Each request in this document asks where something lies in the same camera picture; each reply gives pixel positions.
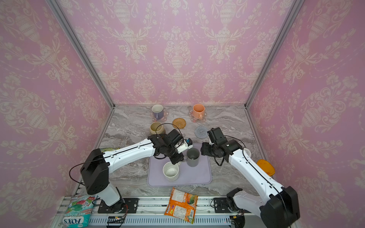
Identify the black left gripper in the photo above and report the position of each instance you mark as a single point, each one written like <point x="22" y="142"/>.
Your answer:
<point x="179" y="158"/>

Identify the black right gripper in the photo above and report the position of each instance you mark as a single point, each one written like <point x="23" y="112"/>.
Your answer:
<point x="205" y="149"/>

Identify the cream yellow mug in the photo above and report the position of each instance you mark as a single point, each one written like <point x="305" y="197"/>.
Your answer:
<point x="157" y="128"/>

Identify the woven rattan round coaster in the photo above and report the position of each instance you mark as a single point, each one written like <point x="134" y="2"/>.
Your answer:
<point x="179" y="123"/>

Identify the grey green mug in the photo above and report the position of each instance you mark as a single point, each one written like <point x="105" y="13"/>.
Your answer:
<point x="192" y="157"/>

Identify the blue knitted round coaster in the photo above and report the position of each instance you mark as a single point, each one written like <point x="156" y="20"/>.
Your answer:
<point x="201" y="132"/>

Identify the lavender mug white inside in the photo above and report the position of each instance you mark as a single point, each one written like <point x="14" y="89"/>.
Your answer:
<point x="158" y="111"/>

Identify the peach pink mug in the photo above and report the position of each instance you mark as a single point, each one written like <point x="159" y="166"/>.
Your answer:
<point x="198" y="111"/>

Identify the pink flower silicone coaster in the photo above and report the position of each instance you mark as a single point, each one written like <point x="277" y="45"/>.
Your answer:
<point x="162" y="120"/>

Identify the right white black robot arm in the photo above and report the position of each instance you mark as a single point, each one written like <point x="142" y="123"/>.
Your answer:
<point x="276" y="205"/>

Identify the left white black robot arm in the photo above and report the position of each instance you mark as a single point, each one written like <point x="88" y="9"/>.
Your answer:
<point x="99" y="165"/>

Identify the lavender plastic tray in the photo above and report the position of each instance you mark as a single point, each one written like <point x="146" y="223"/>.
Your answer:
<point x="200" y="174"/>

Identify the bottle with orange lid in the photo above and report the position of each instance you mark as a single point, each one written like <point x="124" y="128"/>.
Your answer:
<point x="266" y="167"/>

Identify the orange snack packet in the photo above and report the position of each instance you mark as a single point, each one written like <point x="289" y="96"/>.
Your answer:
<point x="182" y="205"/>

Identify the green Fox's candy bag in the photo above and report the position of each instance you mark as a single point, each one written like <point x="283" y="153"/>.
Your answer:
<point x="103" y="150"/>

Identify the mint Fox's candy bag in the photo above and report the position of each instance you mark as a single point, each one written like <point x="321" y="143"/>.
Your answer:
<point x="78" y="212"/>

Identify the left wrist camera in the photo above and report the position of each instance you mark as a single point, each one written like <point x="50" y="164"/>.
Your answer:
<point x="168" y="138"/>

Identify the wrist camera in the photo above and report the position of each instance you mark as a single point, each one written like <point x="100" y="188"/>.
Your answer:
<point x="216" y="136"/>
<point x="168" y="138"/>

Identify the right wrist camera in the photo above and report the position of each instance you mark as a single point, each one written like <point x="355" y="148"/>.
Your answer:
<point x="216" y="136"/>

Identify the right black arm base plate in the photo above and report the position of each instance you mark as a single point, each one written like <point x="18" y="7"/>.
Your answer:
<point x="225" y="205"/>

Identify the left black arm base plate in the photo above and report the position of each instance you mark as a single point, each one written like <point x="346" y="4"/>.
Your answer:
<point x="125" y="205"/>

